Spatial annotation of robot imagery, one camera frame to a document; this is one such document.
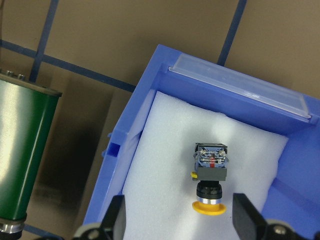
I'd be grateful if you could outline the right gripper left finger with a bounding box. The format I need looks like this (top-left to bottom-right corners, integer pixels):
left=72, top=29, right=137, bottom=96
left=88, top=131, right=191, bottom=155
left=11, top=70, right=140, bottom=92
left=72, top=195, right=126, bottom=240

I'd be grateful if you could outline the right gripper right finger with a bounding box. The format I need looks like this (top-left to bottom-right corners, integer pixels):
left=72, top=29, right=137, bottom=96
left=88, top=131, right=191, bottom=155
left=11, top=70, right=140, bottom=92
left=232, top=193, right=303, bottom=240

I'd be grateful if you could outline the yellow push button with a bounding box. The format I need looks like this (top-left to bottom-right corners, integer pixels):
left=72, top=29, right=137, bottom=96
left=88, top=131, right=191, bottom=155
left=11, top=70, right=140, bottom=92
left=190, top=142, right=229, bottom=216

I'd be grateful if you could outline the right blue plastic bin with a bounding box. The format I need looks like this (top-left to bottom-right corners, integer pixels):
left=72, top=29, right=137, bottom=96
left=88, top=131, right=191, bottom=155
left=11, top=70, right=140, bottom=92
left=84, top=45, right=320, bottom=240

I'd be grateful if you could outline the white foam pad right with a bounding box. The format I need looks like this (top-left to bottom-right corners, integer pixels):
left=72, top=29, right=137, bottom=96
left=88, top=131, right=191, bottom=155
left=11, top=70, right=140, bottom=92
left=123, top=92, right=288, bottom=240

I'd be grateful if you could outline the green conveyor belt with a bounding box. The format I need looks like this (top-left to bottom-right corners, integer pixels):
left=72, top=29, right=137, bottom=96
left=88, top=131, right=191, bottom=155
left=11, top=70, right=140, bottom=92
left=0, top=70, right=62, bottom=238

